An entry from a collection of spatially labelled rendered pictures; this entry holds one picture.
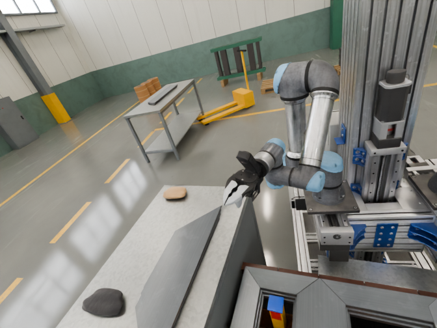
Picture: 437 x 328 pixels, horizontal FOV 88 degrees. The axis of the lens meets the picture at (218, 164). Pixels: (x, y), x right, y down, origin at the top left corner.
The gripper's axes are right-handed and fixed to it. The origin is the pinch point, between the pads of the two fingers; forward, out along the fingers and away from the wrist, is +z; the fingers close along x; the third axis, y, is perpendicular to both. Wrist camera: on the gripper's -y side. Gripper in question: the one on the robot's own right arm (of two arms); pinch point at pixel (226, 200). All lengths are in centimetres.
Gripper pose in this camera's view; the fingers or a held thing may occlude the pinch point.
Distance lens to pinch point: 66.8
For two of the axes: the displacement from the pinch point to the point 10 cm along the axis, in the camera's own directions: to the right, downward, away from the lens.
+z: -5.8, 5.6, -6.0
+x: -8.1, -2.7, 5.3
